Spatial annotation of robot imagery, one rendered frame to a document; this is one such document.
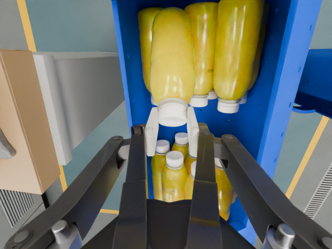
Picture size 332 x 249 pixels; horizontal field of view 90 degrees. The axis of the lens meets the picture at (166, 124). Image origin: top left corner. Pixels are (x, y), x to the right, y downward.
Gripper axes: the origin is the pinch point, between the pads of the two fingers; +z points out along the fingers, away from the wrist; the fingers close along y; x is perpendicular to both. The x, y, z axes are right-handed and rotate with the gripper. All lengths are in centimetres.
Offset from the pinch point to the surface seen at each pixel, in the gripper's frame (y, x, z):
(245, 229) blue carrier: 11.7, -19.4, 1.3
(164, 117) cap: -1.0, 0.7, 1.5
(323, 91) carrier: 49, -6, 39
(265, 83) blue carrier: 18.4, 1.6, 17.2
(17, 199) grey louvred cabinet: -147, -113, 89
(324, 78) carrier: 50, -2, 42
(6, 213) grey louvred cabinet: -147, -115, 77
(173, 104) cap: 0.1, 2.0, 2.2
